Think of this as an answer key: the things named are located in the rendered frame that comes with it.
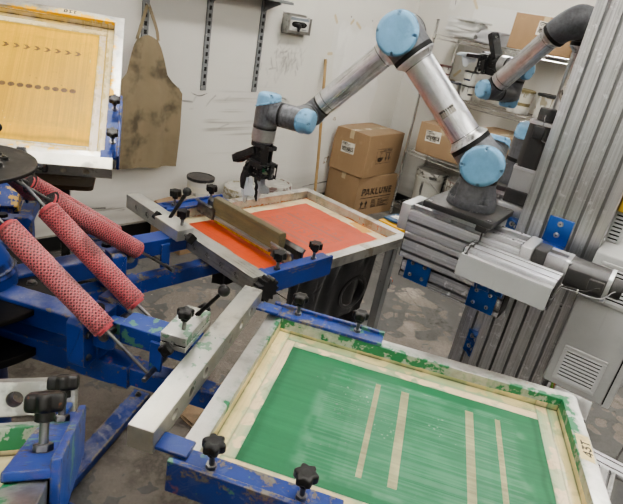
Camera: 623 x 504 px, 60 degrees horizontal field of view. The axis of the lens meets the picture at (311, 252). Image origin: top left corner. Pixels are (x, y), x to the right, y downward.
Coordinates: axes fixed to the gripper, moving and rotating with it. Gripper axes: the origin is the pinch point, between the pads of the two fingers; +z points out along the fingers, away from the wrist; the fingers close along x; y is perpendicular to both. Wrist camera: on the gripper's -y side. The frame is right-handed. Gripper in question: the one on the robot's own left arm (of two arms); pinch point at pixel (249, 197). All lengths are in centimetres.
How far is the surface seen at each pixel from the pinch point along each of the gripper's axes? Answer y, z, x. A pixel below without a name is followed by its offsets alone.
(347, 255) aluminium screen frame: 29.6, 12.7, 21.5
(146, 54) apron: -195, -14, 77
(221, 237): -5.9, 16.6, -5.0
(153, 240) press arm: 2.3, 8.0, -37.5
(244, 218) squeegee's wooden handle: 0.1, 7.5, -1.1
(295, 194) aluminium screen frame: -25, 14, 50
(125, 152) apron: -191, 48, 63
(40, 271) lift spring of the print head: 26, -3, -79
